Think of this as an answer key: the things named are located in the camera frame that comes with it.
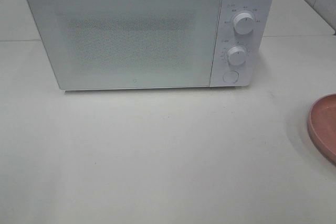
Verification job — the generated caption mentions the round white door button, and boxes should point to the round white door button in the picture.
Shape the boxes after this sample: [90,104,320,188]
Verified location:
[223,71,239,84]

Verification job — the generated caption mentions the pink round plate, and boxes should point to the pink round plate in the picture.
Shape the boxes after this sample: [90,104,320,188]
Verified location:
[307,93,335,165]

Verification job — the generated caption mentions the white microwave door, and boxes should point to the white microwave door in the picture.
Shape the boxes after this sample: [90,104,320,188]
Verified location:
[27,0,221,90]

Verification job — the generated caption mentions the white microwave oven body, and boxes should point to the white microwave oven body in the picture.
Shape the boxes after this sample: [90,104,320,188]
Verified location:
[28,0,276,94]

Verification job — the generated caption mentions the lower white timer knob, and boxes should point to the lower white timer knob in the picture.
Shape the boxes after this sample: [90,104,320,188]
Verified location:
[227,46,247,66]

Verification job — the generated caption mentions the upper white power knob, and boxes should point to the upper white power knob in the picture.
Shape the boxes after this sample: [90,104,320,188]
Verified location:
[232,11,255,35]

